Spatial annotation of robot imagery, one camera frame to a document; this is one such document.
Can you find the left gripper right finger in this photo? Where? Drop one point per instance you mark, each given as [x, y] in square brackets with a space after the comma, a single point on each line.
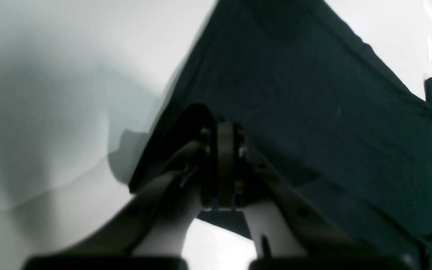
[282, 222]

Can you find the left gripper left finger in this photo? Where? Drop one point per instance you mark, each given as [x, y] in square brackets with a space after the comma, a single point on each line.
[174, 181]

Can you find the black T-shirt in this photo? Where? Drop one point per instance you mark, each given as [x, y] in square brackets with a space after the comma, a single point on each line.
[316, 100]

